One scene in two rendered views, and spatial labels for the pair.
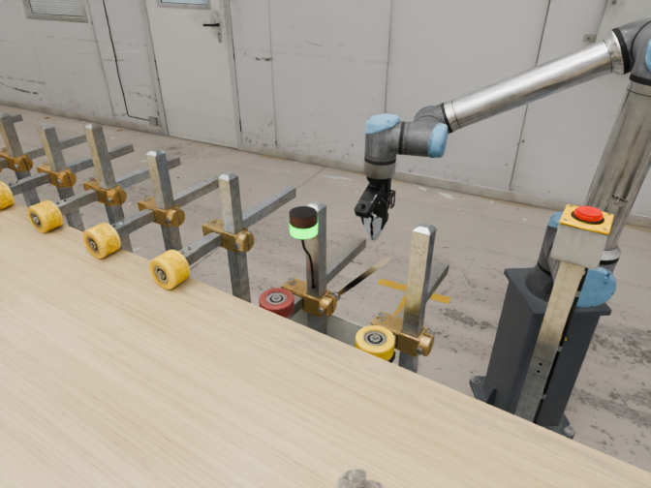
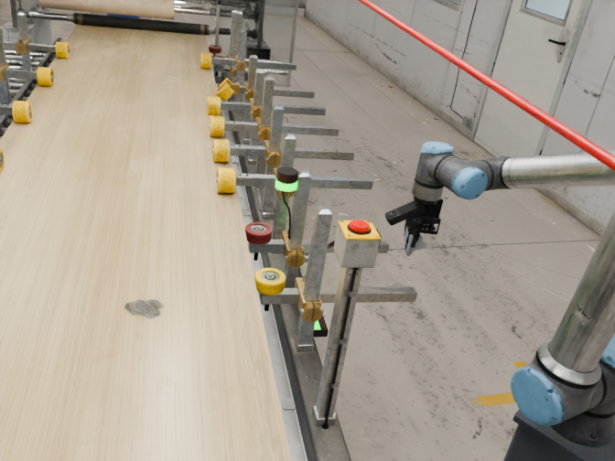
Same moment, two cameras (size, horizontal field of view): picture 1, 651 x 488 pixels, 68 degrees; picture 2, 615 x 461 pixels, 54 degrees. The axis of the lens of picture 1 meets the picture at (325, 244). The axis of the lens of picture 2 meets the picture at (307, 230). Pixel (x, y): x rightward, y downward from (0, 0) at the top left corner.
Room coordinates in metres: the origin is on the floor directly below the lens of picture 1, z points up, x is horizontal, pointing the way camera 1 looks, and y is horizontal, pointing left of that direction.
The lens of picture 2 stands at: (-0.15, -1.04, 1.77)
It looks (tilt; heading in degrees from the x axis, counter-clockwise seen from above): 29 degrees down; 43
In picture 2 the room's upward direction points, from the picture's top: 8 degrees clockwise
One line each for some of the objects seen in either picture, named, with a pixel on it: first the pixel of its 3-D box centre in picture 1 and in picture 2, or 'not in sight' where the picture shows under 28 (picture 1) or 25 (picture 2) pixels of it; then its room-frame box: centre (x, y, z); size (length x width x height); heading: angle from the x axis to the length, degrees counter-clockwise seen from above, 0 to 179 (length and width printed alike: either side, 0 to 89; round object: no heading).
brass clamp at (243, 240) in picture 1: (228, 235); (283, 183); (1.08, 0.25, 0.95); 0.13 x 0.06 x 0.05; 58
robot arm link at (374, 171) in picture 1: (378, 167); (426, 189); (1.30, -0.15, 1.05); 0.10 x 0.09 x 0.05; 58
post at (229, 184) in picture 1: (236, 258); (282, 202); (1.07, 0.23, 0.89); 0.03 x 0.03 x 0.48; 58
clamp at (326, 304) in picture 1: (308, 298); (291, 249); (0.95, 0.04, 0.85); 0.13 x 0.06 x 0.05; 58
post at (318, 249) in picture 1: (316, 291); (295, 245); (0.94, 0.02, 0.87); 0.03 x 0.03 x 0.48; 58
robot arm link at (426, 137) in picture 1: (423, 138); (463, 176); (1.28, -0.27, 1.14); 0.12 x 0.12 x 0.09; 76
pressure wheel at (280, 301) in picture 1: (277, 316); (257, 243); (0.87, 0.11, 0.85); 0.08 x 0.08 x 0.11
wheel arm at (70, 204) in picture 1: (118, 183); (277, 127); (1.41, 0.66, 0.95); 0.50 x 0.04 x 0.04; 148
